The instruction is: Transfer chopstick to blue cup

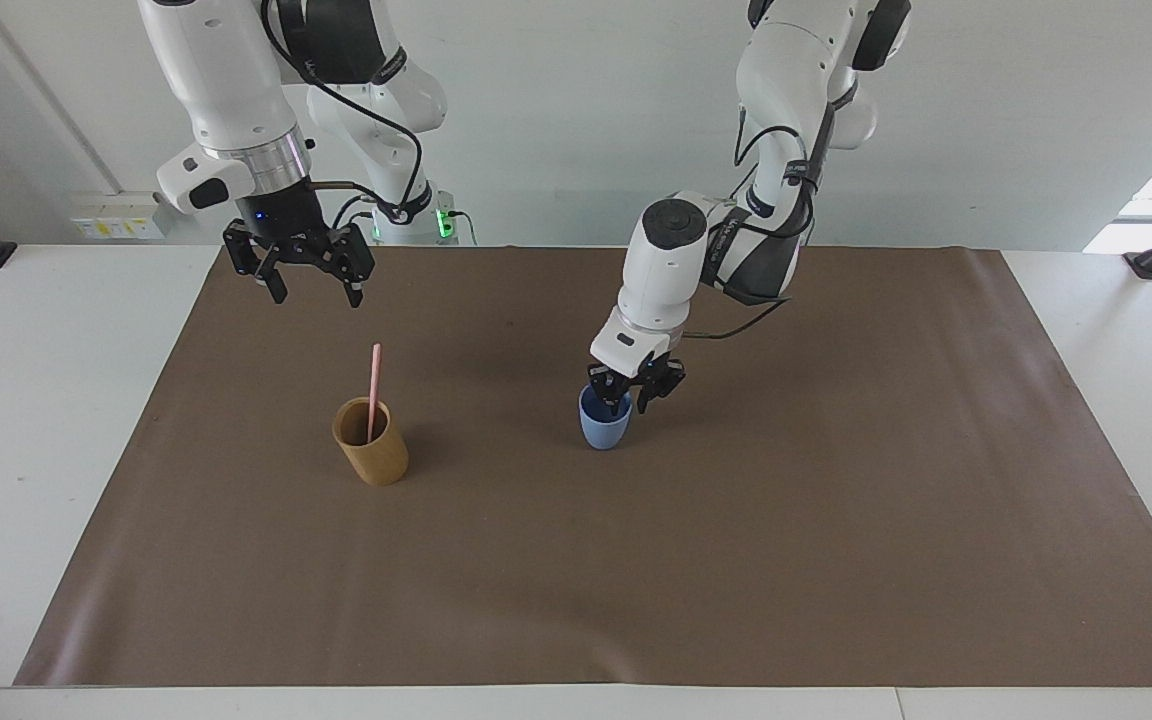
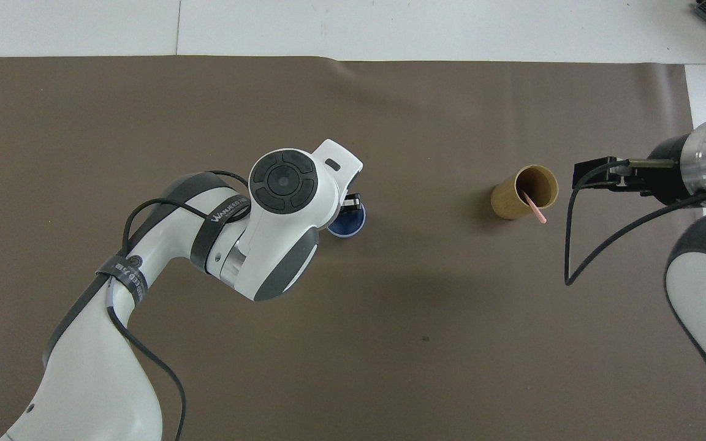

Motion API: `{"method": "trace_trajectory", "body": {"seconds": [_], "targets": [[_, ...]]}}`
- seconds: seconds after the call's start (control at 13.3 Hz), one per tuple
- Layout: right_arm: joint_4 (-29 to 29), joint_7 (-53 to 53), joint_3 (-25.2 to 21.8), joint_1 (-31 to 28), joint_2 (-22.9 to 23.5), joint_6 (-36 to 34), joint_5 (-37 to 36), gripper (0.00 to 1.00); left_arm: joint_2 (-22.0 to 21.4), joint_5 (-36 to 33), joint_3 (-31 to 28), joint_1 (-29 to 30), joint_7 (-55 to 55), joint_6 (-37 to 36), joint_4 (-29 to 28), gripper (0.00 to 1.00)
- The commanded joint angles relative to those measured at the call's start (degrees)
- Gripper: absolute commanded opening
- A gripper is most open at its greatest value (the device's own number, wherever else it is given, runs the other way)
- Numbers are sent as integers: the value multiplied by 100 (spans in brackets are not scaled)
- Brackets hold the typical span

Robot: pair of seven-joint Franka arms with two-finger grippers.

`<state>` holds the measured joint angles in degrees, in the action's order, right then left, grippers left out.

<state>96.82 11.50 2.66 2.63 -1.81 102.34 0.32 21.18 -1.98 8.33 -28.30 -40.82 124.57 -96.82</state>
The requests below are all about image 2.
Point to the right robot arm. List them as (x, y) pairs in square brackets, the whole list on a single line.
[(705, 288)]

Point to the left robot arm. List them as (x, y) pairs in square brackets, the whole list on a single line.
[(114, 380)]

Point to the brown paper cup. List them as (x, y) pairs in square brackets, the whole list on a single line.
[(507, 201)]

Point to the pink chopstick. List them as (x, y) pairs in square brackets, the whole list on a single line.
[(535, 210)]

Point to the blue cup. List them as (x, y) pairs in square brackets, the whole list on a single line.
[(348, 225)]

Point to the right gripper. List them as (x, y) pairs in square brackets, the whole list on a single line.
[(665, 177)]

